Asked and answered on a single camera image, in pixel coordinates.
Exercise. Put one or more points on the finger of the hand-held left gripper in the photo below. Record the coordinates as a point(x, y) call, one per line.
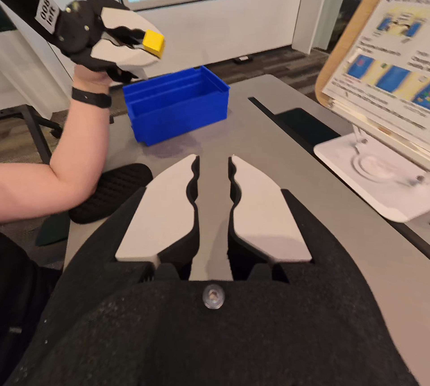
point(124, 18)
point(117, 55)

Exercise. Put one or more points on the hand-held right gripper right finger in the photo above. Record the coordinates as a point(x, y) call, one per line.
point(268, 221)

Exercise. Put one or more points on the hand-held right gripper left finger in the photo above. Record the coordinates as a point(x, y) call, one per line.
point(158, 221)

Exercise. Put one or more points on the yellow wooden cube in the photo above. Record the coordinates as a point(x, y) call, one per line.
point(153, 42)

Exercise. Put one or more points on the blue plastic bin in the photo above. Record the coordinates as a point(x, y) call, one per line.
point(174, 114)

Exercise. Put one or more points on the person's left forearm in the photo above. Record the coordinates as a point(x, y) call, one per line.
point(67, 171)

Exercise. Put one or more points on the person's left hand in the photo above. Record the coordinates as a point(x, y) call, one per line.
point(90, 80)

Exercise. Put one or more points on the black wristwatch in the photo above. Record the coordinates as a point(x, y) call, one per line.
point(90, 99)

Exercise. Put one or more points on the black padded chair armrest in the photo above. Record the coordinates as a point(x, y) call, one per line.
point(114, 188)

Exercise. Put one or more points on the black desk panel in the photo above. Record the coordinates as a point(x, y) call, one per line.
point(302, 124)

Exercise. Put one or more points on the grey chair base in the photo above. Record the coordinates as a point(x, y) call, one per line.
point(35, 134)

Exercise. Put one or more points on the small white floor object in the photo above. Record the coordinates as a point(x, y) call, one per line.
point(242, 59)

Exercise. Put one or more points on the person's dark clothing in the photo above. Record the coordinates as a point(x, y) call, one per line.
point(16, 292)

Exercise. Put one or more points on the illustrated instruction sheet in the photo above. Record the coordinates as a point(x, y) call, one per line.
point(396, 57)

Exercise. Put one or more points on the dark low cabinet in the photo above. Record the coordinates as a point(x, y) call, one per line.
point(349, 20)

